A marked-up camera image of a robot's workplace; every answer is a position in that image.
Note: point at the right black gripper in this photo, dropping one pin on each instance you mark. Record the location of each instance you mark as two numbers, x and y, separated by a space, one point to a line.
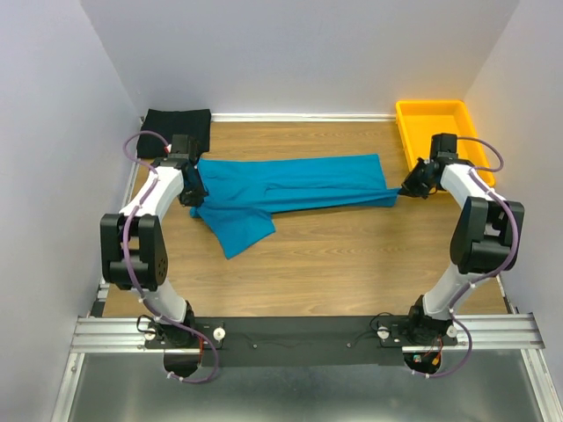
409 187

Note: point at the blue t shirt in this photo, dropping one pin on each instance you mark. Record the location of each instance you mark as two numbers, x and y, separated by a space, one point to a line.
242 197

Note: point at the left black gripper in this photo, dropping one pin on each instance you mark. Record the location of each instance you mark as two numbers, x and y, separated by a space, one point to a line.
195 199

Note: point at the aluminium frame rail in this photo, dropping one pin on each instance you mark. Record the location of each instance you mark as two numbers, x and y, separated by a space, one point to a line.
488 332

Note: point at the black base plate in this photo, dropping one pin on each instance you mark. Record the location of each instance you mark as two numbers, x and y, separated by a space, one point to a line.
298 341

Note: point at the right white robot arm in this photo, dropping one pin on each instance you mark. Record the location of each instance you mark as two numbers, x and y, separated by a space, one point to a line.
484 243

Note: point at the yellow plastic bin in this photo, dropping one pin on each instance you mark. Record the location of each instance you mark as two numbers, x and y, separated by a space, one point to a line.
419 120

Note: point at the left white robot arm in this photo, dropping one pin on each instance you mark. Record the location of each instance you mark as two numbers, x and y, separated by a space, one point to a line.
133 252

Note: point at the folded black t shirt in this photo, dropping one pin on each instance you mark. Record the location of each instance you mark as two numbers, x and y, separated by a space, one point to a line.
195 123

